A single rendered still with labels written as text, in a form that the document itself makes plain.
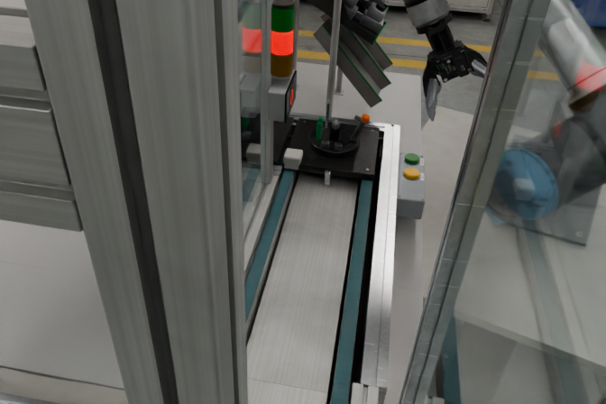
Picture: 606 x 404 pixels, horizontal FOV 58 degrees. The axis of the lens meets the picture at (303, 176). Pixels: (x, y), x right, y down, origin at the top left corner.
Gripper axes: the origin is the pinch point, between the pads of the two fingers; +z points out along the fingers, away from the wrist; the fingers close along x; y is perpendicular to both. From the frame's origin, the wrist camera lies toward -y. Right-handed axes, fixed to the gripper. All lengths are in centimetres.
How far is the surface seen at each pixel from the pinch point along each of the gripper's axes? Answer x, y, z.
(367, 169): -28.1, -17.6, 11.9
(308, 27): -91, -378, 10
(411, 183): -19.0, -15.3, 19.2
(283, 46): -29.5, -0.4, -27.6
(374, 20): -14, -50, -17
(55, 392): -86, 46, 5
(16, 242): -107, 11, -15
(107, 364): -79, 39, 7
